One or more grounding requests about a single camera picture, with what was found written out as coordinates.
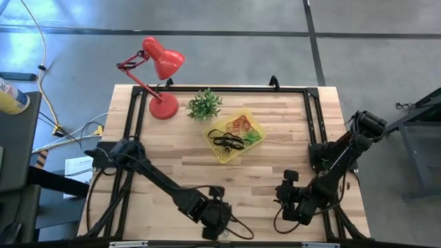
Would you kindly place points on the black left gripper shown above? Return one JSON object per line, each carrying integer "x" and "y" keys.
{"x": 215, "y": 215}

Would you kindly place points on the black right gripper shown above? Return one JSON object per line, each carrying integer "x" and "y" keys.
{"x": 308, "y": 205}

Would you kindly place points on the long yellow rubber band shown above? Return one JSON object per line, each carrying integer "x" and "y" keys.
{"x": 225, "y": 154}

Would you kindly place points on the small black rubber band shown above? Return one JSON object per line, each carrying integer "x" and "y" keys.
{"x": 237, "y": 143}

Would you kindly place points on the large black rubber band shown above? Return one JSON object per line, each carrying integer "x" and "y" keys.
{"x": 224, "y": 138}

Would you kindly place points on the wide green rubber band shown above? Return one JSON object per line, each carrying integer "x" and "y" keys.
{"x": 256, "y": 132}

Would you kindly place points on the red rubber band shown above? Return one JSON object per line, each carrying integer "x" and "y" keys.
{"x": 248, "y": 126}
{"x": 231, "y": 128}
{"x": 241, "y": 120}
{"x": 237, "y": 124}

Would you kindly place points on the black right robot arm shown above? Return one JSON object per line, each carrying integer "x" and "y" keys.
{"x": 337, "y": 165}

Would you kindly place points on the yellow translucent plastic bin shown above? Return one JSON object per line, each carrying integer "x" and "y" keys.
{"x": 217, "y": 126}

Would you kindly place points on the green artificial potted plant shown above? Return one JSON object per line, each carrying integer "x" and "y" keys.
{"x": 205, "y": 105}

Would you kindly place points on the black table clamp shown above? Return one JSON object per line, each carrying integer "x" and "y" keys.
{"x": 169, "y": 82}
{"x": 274, "y": 82}

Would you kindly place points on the black metal stand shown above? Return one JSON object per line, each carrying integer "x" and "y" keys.
{"x": 411, "y": 155}

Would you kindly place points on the white paper sheet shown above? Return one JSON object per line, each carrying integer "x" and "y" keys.
{"x": 77, "y": 172}

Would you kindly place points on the red desk lamp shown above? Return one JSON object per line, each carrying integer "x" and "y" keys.
{"x": 167, "y": 62}

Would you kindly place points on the yellow black striped tape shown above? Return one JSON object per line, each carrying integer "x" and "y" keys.
{"x": 41, "y": 159}

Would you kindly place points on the black chair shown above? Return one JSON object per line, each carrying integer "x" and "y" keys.
{"x": 20, "y": 206}

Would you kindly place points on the black cabinet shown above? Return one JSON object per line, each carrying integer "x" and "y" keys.
{"x": 17, "y": 144}

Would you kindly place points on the yellow can with blue label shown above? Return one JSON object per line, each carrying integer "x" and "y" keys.
{"x": 12, "y": 100}

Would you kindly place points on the flat black device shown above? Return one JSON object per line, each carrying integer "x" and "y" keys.
{"x": 17, "y": 76}

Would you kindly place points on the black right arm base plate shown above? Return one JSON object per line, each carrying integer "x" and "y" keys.
{"x": 314, "y": 162}

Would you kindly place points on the silver metal bracket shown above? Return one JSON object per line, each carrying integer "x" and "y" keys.
{"x": 320, "y": 245}
{"x": 128, "y": 244}

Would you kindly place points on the black metal table frame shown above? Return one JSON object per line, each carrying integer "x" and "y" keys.
{"x": 241, "y": 89}

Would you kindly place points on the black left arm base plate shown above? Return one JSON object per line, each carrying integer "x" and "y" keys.
{"x": 100, "y": 156}

